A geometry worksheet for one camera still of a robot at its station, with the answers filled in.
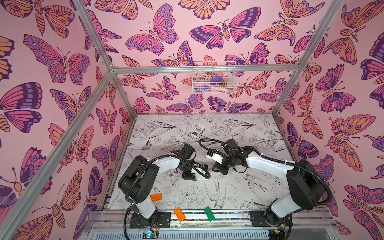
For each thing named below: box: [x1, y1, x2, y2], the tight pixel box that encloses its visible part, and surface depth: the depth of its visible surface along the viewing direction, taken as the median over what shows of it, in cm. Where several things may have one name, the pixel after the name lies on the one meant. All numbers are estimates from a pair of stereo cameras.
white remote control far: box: [190, 123, 205, 138], surface depth 111 cm
